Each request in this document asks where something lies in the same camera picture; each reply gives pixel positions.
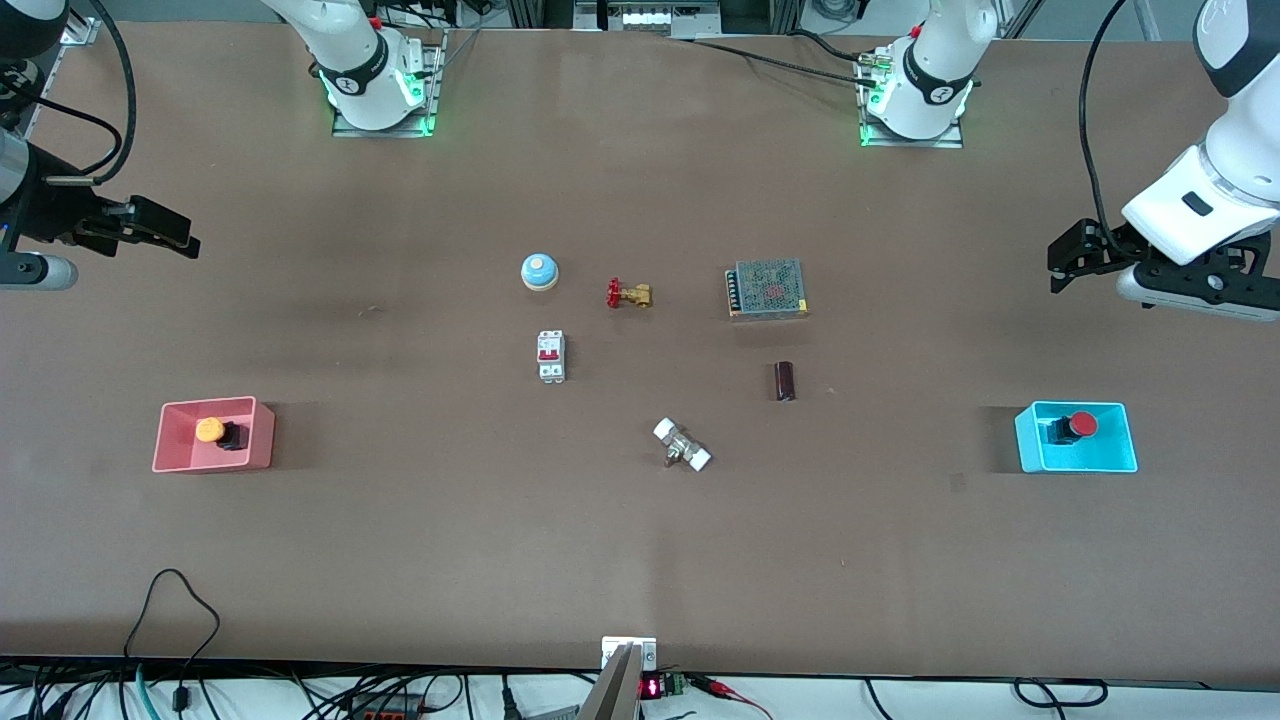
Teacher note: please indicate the metal mesh power supply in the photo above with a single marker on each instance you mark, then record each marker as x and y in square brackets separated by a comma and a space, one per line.
[768, 288]

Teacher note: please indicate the white metal bracket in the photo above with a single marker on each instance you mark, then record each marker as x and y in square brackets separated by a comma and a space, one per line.
[628, 643]

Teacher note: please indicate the dark brown cylindrical capacitor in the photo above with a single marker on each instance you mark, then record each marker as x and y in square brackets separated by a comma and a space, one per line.
[786, 381]

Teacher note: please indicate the red digit display module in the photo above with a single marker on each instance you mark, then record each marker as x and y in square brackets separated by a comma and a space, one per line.
[660, 687]

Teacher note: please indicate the red alligator clip lead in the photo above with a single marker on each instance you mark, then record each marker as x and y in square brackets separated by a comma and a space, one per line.
[725, 688]

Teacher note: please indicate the pink plastic bin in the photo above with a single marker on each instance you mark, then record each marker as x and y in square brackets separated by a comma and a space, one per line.
[260, 442]

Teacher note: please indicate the grey metal bar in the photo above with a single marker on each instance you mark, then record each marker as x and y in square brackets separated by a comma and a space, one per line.
[612, 690]

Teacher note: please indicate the silver background device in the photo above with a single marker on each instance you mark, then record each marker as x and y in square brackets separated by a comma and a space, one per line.
[650, 15]

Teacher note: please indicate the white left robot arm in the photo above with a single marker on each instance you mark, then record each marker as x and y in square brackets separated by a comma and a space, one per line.
[930, 90]

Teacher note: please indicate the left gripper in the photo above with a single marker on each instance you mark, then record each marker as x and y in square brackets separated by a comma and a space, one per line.
[1103, 243]

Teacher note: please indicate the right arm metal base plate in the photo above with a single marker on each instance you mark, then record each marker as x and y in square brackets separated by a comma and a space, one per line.
[436, 80]

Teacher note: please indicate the white red circuit breaker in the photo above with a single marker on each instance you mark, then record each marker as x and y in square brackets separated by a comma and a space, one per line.
[551, 356]

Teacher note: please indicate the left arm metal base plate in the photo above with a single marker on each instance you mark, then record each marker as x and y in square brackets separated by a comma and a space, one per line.
[920, 143]

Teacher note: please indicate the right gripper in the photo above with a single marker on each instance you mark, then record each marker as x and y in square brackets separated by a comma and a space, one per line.
[55, 208]

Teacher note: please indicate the red power strip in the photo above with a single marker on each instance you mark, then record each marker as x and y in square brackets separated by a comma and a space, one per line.
[385, 713]

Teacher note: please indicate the red push button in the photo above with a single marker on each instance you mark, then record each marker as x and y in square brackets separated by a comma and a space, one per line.
[1083, 425]

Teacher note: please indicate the light blue round bell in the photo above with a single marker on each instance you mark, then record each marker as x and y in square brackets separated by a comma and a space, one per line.
[539, 271]

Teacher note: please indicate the yellow push button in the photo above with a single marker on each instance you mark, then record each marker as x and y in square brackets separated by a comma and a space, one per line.
[209, 430]

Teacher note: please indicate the cyan plastic bin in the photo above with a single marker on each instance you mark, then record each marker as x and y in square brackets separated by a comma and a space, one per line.
[1030, 448]

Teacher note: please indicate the metal fitting white caps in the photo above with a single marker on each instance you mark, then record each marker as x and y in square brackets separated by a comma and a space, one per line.
[682, 445]

